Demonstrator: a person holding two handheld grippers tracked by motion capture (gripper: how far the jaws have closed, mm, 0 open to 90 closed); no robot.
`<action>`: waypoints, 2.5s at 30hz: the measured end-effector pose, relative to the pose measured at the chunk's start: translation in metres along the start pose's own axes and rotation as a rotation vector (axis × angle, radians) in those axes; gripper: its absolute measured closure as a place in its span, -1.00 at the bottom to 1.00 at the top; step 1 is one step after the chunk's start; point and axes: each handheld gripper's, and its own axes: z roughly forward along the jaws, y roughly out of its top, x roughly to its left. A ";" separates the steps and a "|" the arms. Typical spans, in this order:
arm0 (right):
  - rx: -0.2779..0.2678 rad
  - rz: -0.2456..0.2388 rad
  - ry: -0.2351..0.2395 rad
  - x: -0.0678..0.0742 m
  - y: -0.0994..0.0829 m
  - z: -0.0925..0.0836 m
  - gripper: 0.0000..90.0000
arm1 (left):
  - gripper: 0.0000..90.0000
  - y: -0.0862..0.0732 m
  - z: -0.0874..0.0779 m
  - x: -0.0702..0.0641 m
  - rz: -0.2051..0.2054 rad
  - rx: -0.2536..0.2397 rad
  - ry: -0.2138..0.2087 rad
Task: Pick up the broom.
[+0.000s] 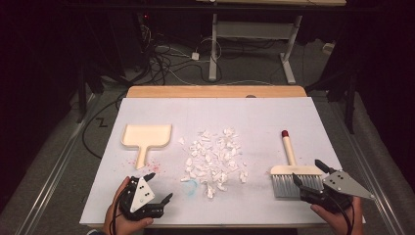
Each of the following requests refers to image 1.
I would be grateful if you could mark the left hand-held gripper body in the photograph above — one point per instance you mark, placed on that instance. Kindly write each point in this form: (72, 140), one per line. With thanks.
(140, 199)

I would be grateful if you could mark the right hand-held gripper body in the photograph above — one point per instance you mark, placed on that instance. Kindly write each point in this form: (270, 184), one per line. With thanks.
(342, 187)

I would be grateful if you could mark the cream hand brush grey bristles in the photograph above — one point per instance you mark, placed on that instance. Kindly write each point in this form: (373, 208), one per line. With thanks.
(295, 170)

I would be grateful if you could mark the cream plastic dustpan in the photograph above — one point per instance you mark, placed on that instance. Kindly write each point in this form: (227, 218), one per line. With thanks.
(147, 135)

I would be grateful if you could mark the pile of white paper scraps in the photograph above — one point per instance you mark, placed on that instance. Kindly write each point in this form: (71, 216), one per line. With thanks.
(212, 160)

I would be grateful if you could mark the person's left hand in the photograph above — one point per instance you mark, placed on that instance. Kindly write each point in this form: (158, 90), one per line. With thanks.
(114, 215)

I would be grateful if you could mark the person's right hand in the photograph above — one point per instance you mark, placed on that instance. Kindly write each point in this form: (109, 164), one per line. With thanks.
(336, 222)

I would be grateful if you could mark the white board table cover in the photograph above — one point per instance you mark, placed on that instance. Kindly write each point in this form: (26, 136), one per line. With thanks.
(254, 117)

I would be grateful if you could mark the black stand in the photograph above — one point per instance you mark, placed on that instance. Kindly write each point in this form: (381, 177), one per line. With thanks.
(82, 94)

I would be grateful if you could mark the wooden table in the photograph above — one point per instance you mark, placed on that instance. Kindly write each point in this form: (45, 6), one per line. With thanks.
(212, 91)

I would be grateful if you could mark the small white box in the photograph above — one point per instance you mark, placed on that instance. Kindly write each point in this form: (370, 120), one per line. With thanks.
(329, 48)

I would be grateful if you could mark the white power adapter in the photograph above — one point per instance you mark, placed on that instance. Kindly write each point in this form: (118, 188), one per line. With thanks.
(195, 56)

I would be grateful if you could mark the metal floor rail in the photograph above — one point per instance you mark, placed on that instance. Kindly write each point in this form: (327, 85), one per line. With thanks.
(55, 169)
(368, 169)

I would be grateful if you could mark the white table frame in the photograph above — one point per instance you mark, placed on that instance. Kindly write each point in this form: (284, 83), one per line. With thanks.
(254, 29)

